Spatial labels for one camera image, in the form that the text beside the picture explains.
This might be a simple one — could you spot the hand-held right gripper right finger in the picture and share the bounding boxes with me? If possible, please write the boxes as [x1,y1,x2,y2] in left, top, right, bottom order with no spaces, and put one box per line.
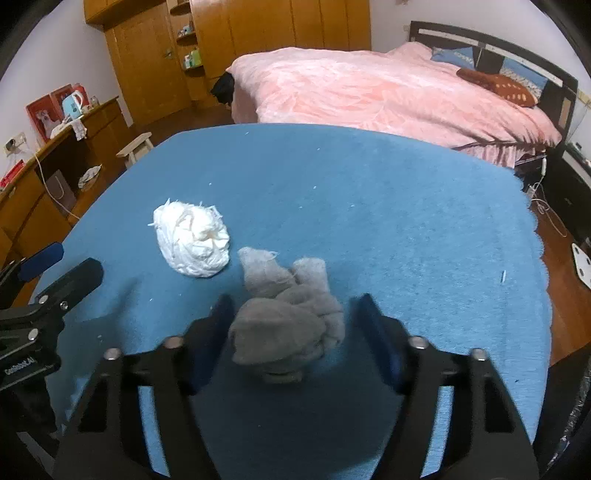
[358,293,541,480]

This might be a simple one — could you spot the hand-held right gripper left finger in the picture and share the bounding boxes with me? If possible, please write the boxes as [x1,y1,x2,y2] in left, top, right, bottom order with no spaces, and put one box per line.
[53,293,236,480]

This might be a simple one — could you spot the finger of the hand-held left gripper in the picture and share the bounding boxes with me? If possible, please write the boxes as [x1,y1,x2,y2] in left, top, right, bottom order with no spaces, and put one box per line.
[28,259,103,328]
[0,243,64,296]

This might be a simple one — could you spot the grey cloth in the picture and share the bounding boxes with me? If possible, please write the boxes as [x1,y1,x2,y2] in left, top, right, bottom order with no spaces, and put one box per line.
[228,247,346,384]

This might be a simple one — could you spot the bin with black bag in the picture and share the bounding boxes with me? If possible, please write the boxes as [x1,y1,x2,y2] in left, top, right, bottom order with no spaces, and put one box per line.
[536,346,591,480]

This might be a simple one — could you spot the long wooden desk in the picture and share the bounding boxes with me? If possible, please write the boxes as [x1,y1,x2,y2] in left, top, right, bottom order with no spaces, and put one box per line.
[0,96,134,296]

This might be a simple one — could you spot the brown paper bag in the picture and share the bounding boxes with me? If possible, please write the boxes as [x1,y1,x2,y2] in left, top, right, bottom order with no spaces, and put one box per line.
[46,170,77,213]

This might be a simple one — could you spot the red box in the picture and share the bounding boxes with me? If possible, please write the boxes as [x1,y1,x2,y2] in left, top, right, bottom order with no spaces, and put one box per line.
[0,159,26,190]

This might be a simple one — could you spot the white rag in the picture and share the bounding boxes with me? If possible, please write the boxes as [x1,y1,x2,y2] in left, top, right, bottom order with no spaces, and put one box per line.
[78,165,102,190]

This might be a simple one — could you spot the white crumpled cloth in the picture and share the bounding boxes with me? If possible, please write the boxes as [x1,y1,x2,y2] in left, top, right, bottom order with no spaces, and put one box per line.
[153,198,230,278]

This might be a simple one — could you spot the red picture frames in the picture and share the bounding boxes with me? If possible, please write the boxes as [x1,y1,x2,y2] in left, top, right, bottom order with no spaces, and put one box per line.
[26,83,86,144]

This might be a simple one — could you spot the small wooden stool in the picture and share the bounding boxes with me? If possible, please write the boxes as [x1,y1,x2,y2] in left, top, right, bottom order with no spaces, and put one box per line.
[115,132,153,169]

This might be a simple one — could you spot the light blue kettle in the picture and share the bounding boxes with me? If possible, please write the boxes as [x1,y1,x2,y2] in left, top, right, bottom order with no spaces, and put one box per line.
[62,90,86,118]

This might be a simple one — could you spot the white bathroom scale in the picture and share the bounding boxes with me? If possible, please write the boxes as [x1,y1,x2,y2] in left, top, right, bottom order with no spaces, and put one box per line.
[571,244,591,289]

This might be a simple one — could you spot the wooden door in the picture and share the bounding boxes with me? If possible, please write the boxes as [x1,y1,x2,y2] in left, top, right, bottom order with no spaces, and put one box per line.
[105,2,192,127]

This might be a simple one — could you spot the wooden corner shelf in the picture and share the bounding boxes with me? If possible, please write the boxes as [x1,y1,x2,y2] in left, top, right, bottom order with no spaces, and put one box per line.
[166,0,206,100]

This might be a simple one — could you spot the black nightstand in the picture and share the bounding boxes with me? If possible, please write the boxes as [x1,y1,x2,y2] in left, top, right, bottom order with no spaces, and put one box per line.
[542,143,591,241]

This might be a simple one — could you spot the black cloth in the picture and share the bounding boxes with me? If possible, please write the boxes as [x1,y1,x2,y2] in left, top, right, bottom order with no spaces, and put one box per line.
[211,73,236,106]

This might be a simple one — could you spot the bed with pink cover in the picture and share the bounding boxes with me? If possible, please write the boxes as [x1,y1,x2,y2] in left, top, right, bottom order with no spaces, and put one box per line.
[226,41,561,167]

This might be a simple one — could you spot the wooden upper cabinet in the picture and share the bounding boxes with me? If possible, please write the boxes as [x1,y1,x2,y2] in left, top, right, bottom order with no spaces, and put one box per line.
[83,0,167,26]

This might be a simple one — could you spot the red-brown dotted pillow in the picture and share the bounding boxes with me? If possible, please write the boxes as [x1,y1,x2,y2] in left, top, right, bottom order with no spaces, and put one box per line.
[456,67,539,108]

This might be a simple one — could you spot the blue pillow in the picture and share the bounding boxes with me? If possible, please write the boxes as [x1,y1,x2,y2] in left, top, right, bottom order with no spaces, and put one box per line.
[431,46,476,70]
[501,55,550,90]

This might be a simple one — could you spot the dark wooden headboard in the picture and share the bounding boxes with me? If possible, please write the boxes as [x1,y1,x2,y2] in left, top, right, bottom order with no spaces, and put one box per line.
[409,21,580,148]

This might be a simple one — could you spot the wooden wardrobe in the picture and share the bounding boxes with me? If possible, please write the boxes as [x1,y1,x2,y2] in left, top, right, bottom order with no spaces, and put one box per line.
[189,0,372,81]

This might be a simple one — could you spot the white power cable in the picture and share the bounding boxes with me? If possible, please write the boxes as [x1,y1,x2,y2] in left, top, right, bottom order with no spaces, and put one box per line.
[529,157,568,236]

